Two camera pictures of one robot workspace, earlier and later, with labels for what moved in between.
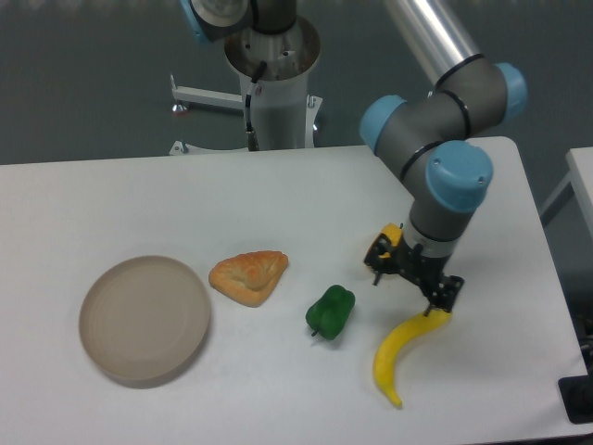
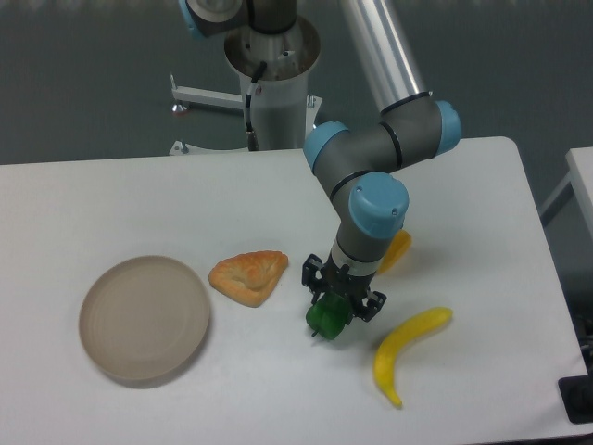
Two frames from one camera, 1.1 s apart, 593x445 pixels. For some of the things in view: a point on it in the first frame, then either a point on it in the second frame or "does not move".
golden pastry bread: x=249 y=276 does not move
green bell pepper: x=328 y=314 does not move
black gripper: x=383 y=258 -> x=337 y=278
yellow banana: x=386 y=355 does not move
